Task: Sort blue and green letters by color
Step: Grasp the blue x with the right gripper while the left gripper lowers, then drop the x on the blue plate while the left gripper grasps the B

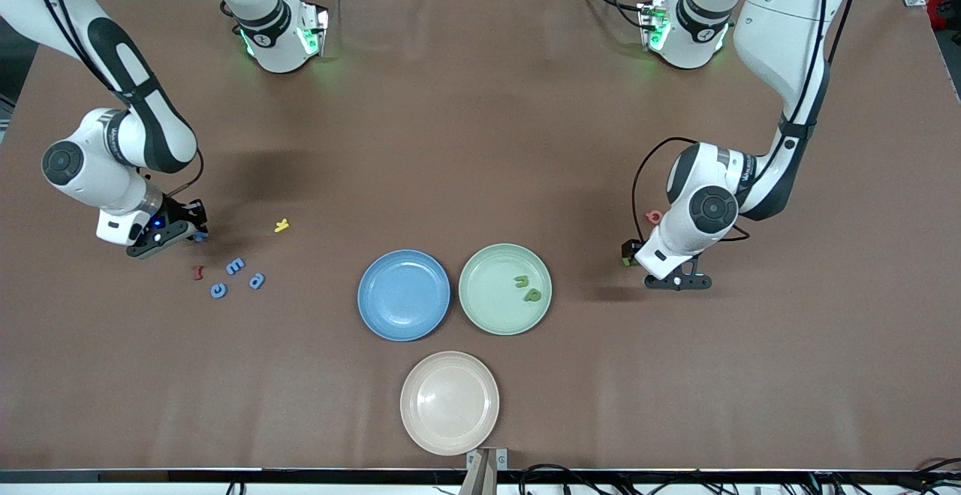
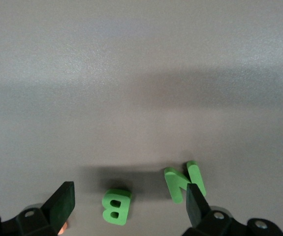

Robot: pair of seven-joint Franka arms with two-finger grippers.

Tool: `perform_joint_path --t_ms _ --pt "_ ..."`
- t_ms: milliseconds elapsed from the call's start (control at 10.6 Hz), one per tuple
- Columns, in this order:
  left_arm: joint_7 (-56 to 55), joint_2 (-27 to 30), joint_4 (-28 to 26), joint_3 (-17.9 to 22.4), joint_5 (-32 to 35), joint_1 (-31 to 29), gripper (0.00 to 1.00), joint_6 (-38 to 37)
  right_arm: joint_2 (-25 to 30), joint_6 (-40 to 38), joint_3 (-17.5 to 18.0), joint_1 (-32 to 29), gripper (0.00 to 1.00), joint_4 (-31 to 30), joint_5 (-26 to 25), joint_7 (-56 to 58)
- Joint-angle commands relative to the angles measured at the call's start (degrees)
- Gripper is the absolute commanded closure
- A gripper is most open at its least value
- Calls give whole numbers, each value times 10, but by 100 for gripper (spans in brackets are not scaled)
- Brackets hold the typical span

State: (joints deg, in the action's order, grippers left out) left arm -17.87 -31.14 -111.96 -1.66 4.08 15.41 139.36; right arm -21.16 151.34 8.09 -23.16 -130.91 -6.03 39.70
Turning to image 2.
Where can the green letter B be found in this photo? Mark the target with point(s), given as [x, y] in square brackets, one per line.
[106, 211]

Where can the brown table cover sheet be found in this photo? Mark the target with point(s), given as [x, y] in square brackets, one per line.
[106, 61]

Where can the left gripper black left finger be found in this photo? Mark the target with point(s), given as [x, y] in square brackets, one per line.
[45, 221]

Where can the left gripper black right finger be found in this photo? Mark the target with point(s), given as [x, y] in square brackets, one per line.
[212, 223]

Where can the green letter N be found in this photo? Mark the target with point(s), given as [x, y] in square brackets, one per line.
[174, 184]

